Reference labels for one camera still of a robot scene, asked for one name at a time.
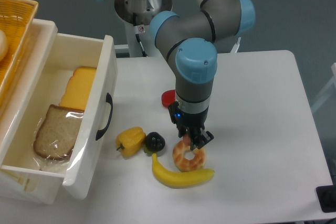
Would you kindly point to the red bell pepper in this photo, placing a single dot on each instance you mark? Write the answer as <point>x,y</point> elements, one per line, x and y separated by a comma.
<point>167,98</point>

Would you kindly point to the yellow banana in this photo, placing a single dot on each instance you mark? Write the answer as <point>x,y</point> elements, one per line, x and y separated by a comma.
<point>179,179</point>

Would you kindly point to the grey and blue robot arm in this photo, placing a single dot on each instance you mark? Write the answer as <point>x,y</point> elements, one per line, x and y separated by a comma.
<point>187,46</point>

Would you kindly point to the black drawer handle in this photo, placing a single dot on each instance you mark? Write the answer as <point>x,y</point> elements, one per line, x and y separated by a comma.
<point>106,119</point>

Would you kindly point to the yellow bell pepper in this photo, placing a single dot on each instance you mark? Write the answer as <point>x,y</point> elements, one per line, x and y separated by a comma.
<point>130,141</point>

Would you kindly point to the white drawer cabinet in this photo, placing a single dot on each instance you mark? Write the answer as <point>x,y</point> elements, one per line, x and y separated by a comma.
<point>41,36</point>

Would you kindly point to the dark purple mangosteen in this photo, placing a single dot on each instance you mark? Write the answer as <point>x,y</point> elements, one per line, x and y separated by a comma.
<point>153,143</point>

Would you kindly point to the brown bread slice in plastic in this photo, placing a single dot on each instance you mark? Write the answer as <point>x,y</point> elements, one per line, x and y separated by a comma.
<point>57,135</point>

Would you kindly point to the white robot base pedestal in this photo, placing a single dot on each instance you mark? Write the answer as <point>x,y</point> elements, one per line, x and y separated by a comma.
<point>136,16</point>

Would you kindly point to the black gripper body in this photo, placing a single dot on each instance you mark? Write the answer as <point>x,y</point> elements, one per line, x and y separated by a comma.
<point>191,115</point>

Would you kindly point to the brown egg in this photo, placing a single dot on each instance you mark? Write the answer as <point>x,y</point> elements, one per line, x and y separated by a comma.
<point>186,139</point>

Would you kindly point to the orange wicker basket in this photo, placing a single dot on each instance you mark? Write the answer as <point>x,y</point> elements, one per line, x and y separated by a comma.
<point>16,18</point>

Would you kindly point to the open upper white drawer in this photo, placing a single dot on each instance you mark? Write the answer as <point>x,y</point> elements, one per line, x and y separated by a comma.
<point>74,174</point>

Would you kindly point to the yellow cheese slice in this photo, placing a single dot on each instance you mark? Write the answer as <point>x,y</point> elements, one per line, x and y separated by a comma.
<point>78,88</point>

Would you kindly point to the black device at table edge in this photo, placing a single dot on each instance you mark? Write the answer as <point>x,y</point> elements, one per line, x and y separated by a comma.
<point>326,197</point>

